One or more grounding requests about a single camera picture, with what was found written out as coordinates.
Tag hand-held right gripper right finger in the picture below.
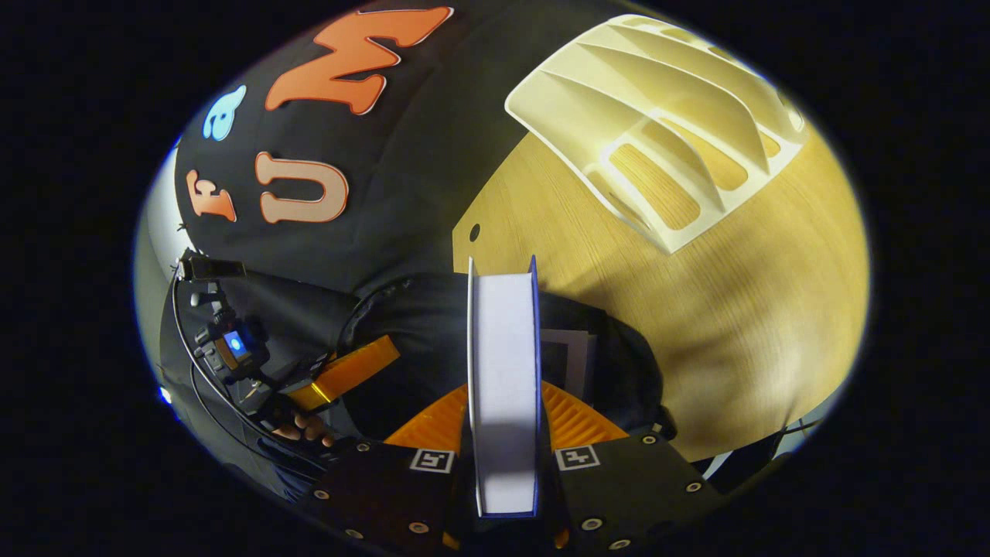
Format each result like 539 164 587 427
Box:
540 381 724 555

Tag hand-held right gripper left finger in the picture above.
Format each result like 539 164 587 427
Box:
306 383 474 555

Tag black schoolbag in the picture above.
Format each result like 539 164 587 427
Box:
224 271 680 457

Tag white spine book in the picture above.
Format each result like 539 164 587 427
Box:
540 328 599 405

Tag blue cover book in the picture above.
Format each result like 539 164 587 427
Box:
466 255 542 519

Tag white bookshelf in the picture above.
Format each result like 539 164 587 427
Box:
504 14 809 255

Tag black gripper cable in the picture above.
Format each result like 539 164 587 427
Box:
170 277 329 466

